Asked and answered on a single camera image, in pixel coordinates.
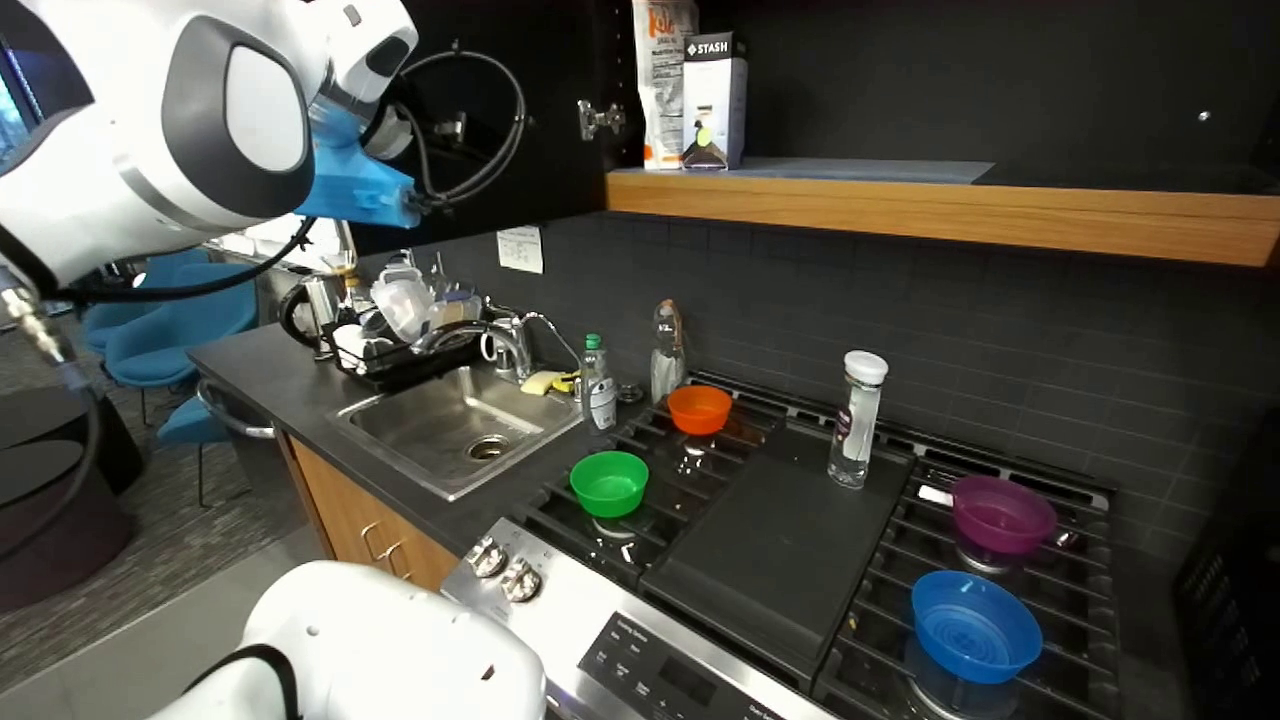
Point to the orange plastic bowl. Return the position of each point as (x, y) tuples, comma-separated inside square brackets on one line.
[(701, 405)]

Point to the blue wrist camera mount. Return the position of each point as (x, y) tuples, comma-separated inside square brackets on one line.
[(355, 182)]

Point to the silver door hinge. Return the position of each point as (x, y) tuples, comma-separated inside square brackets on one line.
[(603, 123)]

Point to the black griddle plate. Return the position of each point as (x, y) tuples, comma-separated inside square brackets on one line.
[(775, 563)]

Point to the green capped soap bottle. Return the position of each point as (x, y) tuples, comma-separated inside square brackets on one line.
[(596, 392)]

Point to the white box black top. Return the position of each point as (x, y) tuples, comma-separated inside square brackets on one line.
[(715, 103)]

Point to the wooden cupboard black interior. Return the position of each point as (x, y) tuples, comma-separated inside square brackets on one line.
[(935, 213)]

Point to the clear spray bottle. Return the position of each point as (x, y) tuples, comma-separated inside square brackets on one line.
[(664, 361)]

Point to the green plastic bowl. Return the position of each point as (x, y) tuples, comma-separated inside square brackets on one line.
[(608, 483)]

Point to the black dish rack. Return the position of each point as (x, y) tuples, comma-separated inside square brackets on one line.
[(400, 361)]

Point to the pale yellow sponge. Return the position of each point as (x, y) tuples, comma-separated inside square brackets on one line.
[(538, 385)]

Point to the wooden base cabinet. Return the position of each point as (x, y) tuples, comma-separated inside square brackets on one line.
[(362, 520)]

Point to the purple plastic bowl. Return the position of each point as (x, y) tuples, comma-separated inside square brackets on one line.
[(1000, 513)]

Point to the dark round stool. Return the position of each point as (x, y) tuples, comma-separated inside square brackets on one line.
[(66, 535)]

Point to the blue plastic bowl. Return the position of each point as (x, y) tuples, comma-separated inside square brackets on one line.
[(973, 625)]

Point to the stainless gas stove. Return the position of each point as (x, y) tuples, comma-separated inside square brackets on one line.
[(566, 606)]

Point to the stainless steel sink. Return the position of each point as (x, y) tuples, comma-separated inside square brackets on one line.
[(442, 434)]

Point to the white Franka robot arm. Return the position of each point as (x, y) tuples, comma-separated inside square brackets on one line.
[(120, 147)]

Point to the clear bottle white cap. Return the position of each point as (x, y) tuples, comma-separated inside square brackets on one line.
[(857, 426)]

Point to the silver stove knob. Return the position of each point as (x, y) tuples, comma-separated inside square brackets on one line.
[(487, 563), (523, 582)]

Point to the orange and white box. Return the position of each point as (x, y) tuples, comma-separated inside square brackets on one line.
[(662, 83)]

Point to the yellow green sponge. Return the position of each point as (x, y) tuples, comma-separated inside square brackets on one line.
[(566, 385)]

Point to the clear plastic container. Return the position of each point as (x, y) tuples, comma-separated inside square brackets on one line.
[(400, 302)]

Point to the thin chrome water tap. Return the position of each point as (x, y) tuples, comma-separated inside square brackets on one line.
[(538, 319)]

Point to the blue chair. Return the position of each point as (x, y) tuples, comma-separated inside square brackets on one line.
[(160, 335)]

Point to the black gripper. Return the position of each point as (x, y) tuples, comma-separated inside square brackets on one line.
[(447, 130)]

